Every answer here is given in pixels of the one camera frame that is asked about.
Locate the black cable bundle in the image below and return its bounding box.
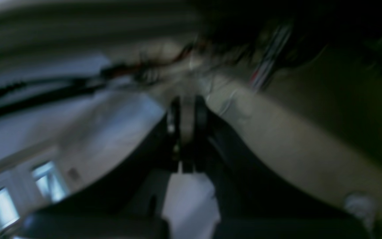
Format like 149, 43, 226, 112
0, 63, 165, 125

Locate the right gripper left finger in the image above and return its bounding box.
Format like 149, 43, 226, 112
15, 97, 180, 239

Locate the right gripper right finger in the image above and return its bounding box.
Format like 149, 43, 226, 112
194, 96, 369, 239

